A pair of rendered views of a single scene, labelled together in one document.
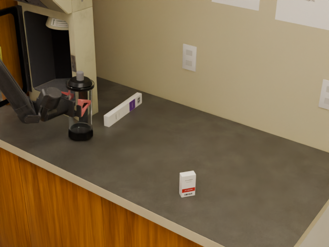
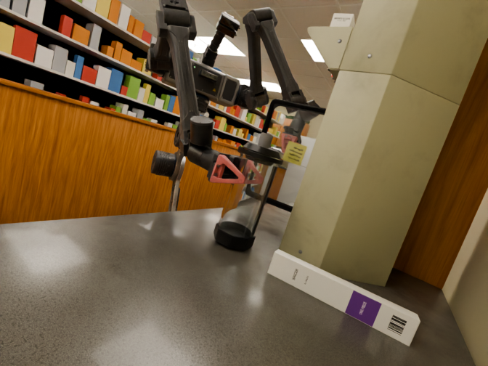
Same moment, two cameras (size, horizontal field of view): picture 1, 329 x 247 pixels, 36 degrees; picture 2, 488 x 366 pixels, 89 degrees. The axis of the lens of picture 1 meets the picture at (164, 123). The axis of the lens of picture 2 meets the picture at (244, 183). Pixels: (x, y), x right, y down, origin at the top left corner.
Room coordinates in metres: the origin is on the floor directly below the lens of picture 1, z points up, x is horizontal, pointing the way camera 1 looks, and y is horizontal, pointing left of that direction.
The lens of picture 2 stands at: (1.71, -0.25, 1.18)
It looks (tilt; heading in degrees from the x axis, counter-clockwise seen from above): 8 degrees down; 85
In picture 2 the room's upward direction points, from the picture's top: 17 degrees clockwise
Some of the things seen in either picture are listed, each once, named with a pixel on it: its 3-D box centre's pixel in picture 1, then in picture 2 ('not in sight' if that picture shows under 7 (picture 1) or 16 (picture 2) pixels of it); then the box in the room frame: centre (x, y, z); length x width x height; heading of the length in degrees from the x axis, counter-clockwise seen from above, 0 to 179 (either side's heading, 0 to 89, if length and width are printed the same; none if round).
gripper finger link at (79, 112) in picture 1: (79, 104); (232, 173); (1.73, 0.32, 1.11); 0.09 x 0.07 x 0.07; 145
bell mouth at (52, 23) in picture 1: (66, 16); not in sight; (2.06, 0.41, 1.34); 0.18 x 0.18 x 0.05
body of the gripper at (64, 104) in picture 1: (59, 107); (218, 163); (1.69, 0.39, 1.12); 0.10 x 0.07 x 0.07; 55
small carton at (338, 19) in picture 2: not in sight; (340, 30); (1.90, 0.45, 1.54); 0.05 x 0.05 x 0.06; 59
